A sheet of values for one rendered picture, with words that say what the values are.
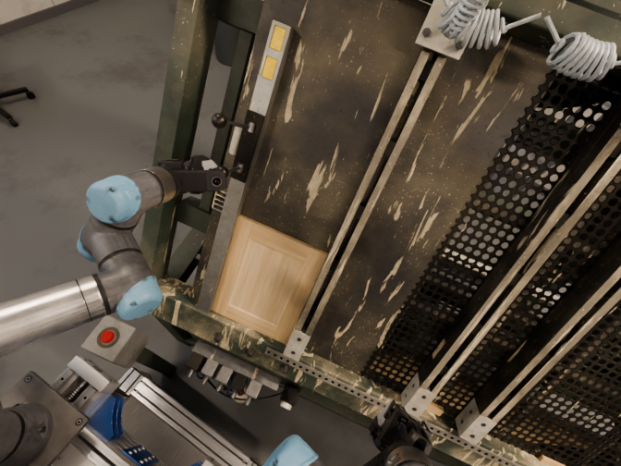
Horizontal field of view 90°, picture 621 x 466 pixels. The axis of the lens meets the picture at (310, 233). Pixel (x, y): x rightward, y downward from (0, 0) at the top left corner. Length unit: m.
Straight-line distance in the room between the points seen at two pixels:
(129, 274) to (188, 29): 0.65
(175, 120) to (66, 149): 2.21
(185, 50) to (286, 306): 0.82
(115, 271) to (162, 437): 1.38
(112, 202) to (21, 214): 2.33
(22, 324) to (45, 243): 2.11
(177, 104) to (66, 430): 0.92
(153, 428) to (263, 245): 1.19
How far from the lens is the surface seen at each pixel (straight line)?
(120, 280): 0.62
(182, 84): 1.01
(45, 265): 2.63
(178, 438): 1.91
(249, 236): 1.04
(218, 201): 1.06
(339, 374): 1.23
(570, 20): 0.89
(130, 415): 1.97
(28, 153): 3.28
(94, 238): 0.69
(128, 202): 0.61
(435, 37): 0.81
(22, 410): 1.13
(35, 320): 0.61
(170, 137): 1.05
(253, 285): 1.12
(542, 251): 0.99
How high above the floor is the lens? 2.09
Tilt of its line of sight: 59 degrees down
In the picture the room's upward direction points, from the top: 19 degrees clockwise
